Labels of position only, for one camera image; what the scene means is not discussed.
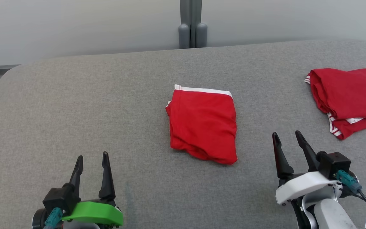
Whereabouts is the red shirt with white trim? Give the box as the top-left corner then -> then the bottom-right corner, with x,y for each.
166,84 -> 238,165

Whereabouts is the black cable with teal plug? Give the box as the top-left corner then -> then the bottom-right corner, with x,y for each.
335,170 -> 366,228
44,207 -> 63,229

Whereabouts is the grey partition foot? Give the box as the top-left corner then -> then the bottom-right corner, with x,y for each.
196,23 -> 208,48
179,23 -> 191,49

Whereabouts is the grey partition post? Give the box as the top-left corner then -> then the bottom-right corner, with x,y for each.
192,0 -> 202,48
180,0 -> 192,49

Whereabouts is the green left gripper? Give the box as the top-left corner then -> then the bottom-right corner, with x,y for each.
62,151 -> 124,229

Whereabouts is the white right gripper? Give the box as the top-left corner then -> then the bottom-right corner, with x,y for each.
272,130 -> 339,205

